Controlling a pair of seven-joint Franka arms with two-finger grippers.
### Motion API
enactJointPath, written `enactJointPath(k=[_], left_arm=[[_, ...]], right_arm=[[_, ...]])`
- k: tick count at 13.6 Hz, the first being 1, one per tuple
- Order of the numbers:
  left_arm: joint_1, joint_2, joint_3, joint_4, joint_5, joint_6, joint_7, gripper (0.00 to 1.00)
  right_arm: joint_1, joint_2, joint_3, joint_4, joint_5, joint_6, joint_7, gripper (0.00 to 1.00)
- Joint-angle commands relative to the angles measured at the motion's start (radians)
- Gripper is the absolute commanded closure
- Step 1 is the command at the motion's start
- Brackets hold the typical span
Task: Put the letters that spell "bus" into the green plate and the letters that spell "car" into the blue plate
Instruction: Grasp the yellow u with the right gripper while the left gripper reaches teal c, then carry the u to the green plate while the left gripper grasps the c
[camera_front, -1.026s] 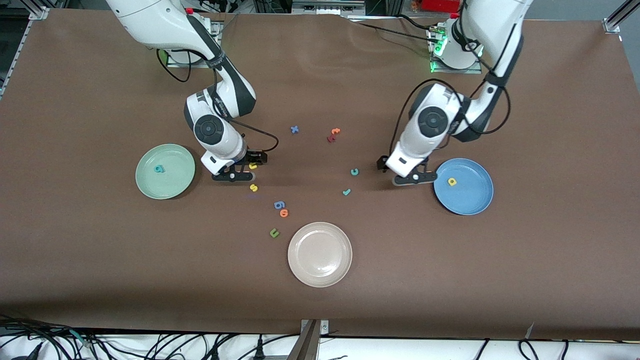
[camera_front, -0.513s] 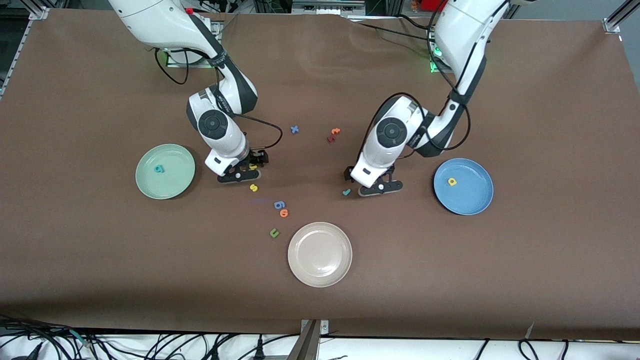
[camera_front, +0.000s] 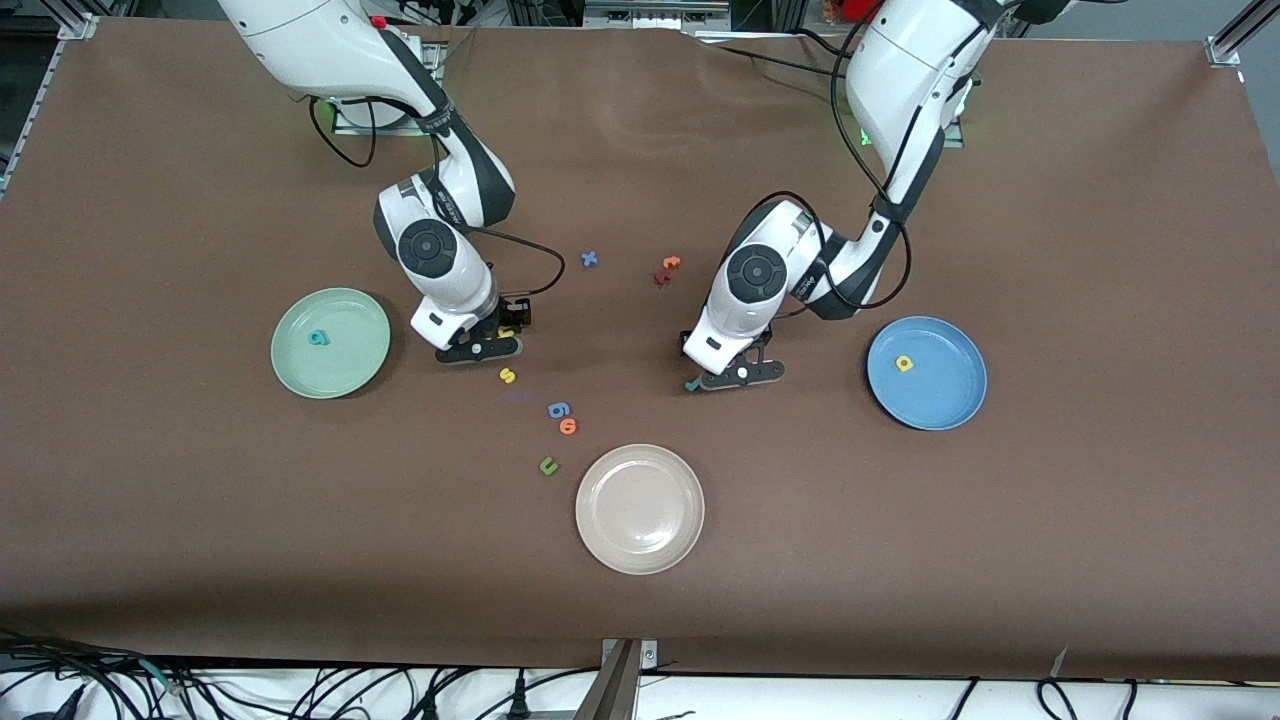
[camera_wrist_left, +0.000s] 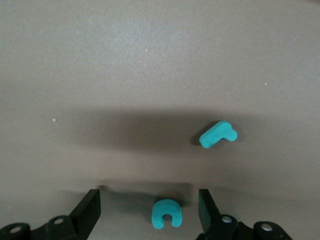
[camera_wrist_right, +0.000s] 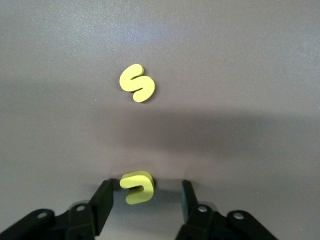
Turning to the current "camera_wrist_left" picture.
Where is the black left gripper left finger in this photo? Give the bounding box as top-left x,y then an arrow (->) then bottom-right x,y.
0,189 -> 102,240

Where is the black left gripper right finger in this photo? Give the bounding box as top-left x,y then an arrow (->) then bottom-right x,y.
196,188 -> 293,240

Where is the teal letter c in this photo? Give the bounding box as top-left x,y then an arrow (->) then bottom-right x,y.
151,198 -> 182,230

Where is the teal letter r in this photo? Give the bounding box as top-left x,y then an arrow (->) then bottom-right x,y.
199,120 -> 239,149

